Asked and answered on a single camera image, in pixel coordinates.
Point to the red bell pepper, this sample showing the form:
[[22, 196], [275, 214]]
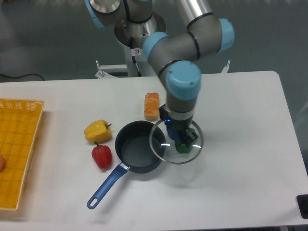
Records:
[[102, 155]]

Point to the black device at table edge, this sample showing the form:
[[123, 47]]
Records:
[[302, 201]]

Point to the green bell pepper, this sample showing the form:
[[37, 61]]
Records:
[[182, 148]]

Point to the yellow bell pepper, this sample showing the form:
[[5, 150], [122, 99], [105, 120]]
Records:
[[98, 131]]

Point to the glass pot lid blue knob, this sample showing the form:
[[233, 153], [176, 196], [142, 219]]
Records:
[[166, 150]]

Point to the dark blue saucepan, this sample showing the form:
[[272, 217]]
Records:
[[132, 146]]

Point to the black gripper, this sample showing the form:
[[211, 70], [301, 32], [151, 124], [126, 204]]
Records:
[[178, 124]]

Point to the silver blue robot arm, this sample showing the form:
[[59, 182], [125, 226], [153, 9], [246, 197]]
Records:
[[183, 80]]

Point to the yellow woven basket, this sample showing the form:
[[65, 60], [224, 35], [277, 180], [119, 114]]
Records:
[[19, 122]]

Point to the orange bread loaf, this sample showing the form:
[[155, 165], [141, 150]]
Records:
[[151, 106]]

